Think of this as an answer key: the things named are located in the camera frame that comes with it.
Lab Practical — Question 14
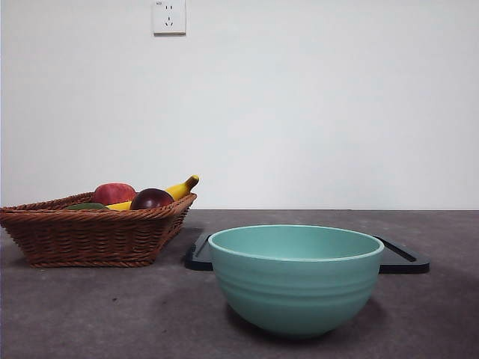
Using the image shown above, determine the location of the teal ceramic bowl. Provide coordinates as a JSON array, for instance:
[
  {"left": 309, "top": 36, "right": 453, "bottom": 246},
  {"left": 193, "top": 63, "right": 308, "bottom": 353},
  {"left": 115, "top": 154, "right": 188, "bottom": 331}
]
[{"left": 207, "top": 224, "right": 385, "bottom": 337}]

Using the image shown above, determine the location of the green avocado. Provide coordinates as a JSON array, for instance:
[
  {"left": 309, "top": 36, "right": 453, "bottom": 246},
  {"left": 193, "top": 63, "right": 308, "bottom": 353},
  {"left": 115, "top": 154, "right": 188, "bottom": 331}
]
[{"left": 65, "top": 202, "right": 109, "bottom": 212}]

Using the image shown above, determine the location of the yellow banana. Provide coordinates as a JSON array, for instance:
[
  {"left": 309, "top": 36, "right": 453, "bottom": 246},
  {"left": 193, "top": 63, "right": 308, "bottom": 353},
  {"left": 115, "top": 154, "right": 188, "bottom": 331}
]
[{"left": 106, "top": 174, "right": 200, "bottom": 211}]

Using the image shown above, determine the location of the dark purple plum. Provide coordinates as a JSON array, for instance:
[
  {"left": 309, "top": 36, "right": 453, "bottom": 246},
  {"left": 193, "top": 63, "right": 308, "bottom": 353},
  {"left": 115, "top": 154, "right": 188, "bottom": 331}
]
[{"left": 129, "top": 188, "right": 175, "bottom": 211}]

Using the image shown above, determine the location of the red apple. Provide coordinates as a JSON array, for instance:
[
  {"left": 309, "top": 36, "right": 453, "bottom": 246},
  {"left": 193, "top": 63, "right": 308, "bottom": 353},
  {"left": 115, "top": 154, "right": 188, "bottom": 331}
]
[{"left": 92, "top": 182, "right": 137, "bottom": 206}]

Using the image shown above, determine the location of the brown wicker basket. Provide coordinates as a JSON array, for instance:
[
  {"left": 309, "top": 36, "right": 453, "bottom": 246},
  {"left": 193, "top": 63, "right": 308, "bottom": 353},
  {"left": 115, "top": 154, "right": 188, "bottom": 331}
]
[{"left": 0, "top": 191, "right": 198, "bottom": 269}]

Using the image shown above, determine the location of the black rectangular tray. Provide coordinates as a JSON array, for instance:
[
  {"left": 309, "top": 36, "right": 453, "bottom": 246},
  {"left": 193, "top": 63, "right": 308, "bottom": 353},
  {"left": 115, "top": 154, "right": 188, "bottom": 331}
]
[{"left": 184, "top": 228, "right": 430, "bottom": 275}]

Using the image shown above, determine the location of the white wall socket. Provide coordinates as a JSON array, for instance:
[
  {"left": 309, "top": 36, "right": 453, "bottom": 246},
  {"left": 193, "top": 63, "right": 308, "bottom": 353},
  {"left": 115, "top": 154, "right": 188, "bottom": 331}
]
[{"left": 152, "top": 0, "right": 187, "bottom": 37}]

